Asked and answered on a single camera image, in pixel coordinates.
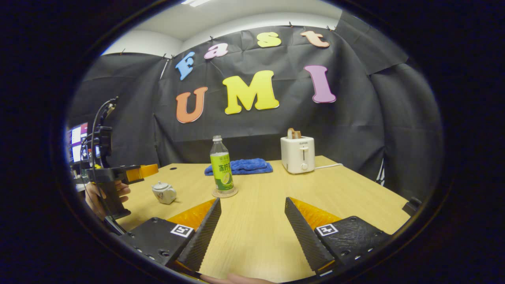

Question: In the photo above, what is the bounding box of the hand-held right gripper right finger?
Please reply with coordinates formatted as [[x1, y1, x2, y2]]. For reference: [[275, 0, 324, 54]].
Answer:
[[284, 196, 392, 275]]

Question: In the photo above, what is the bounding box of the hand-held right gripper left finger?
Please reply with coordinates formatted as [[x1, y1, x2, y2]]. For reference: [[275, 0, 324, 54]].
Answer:
[[118, 197, 222, 273]]

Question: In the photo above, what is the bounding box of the white ceramic teacup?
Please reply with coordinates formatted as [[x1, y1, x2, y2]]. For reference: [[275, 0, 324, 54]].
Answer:
[[151, 181, 177, 205]]

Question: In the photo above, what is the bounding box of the round brown coaster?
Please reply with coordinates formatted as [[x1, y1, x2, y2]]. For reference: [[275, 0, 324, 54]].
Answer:
[[212, 187, 239, 198]]

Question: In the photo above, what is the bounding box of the green label water bottle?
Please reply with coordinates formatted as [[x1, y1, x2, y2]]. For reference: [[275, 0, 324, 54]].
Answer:
[[209, 135, 234, 192]]

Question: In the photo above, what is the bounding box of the computer monitor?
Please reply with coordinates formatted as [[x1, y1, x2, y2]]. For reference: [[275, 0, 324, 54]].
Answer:
[[66, 122, 90, 163]]

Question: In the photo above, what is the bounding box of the white toaster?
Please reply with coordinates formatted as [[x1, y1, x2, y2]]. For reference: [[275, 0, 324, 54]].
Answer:
[[281, 136, 316, 174]]

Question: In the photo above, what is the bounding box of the blue towel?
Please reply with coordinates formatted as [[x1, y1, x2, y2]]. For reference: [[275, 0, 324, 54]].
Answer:
[[204, 158, 273, 176]]

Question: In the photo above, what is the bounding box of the small black object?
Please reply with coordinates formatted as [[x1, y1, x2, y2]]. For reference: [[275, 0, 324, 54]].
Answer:
[[402, 196, 423, 216]]

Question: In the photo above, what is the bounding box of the black backdrop cloth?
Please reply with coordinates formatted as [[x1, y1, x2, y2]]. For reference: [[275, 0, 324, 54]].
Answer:
[[67, 11, 444, 206]]

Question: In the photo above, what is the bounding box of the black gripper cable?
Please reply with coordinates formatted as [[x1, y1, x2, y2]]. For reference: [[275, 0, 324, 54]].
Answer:
[[79, 97, 119, 170]]

